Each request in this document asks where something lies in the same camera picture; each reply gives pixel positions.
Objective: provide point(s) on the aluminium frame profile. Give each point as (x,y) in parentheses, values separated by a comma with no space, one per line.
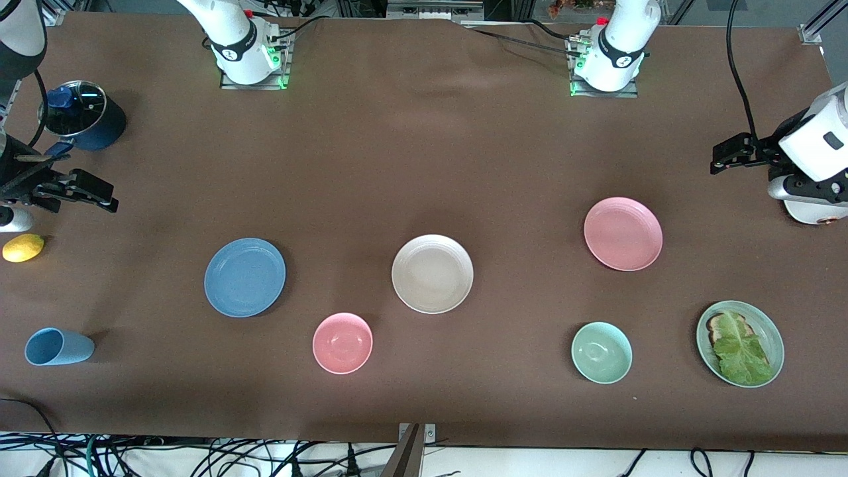
(811,33)
(54,17)

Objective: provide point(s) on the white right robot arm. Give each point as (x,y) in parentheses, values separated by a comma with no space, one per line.
(232,33)

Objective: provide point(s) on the pink plate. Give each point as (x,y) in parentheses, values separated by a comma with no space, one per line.
(623,233)

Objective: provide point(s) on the green lettuce leaf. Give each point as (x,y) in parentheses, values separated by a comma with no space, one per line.
(739,351)

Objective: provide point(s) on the small metal bracket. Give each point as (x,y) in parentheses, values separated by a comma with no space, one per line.
(430,434)

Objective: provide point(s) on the pink bowl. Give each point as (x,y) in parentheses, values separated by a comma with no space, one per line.
(342,343)

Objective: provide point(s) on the brown bread slice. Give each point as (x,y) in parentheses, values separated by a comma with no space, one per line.
(711,326)

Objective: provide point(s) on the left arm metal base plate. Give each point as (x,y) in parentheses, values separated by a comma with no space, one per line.
(623,94)

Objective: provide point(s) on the beige plate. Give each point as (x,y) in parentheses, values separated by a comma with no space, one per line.
(432,273)

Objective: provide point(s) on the brown post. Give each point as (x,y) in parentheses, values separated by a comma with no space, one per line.
(409,460)

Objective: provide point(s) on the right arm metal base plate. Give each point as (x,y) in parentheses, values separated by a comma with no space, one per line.
(232,85)

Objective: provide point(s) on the dark blue pot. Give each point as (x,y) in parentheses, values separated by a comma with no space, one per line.
(109,129)

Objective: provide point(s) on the green bowl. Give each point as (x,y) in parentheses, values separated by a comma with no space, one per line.
(601,352)

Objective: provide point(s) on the blue cup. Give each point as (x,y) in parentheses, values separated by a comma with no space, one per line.
(66,348)

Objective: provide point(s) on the green plate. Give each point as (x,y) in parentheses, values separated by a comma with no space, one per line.
(765,324)

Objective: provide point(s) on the yellow lemon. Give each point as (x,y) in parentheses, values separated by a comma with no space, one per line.
(23,248)

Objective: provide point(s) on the blue plate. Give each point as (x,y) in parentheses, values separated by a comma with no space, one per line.
(245,278)

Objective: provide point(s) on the grey metal bar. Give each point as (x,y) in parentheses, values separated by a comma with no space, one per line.
(434,12)

